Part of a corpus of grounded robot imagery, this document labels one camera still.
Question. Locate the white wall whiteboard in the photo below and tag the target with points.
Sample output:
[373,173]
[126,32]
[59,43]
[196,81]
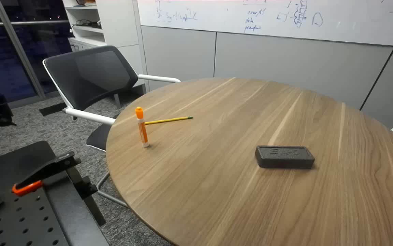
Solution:
[297,19]

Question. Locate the black mesh office chair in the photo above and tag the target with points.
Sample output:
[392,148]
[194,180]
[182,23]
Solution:
[95,80]

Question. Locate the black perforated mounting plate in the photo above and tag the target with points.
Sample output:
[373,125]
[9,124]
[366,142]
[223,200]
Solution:
[20,206]

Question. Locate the black whiteboard eraser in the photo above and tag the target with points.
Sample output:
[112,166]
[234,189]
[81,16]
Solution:
[284,157]

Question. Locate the yellow pencil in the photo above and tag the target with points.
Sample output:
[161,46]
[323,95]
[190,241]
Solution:
[170,121]

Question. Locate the white shelving unit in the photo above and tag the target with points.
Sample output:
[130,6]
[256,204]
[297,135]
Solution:
[103,28]

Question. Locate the orange and white marker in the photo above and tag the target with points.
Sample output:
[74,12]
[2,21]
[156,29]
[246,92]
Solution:
[142,131]

